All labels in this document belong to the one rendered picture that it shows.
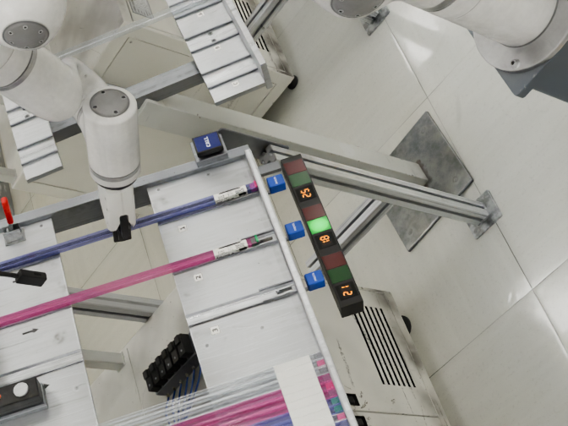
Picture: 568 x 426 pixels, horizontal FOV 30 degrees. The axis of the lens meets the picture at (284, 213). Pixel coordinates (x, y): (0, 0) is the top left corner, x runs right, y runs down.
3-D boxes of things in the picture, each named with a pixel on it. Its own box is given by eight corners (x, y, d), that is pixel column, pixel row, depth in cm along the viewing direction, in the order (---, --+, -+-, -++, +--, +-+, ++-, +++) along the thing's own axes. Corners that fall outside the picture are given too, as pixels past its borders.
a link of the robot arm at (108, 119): (78, 146, 175) (101, 185, 170) (70, 90, 164) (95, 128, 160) (124, 129, 178) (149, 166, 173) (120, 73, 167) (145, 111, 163)
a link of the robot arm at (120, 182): (83, 143, 175) (84, 155, 178) (94, 182, 170) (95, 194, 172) (133, 133, 177) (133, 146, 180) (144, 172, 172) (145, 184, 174)
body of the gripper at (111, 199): (86, 149, 177) (91, 192, 186) (98, 194, 171) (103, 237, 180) (130, 141, 179) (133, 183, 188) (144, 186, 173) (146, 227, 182)
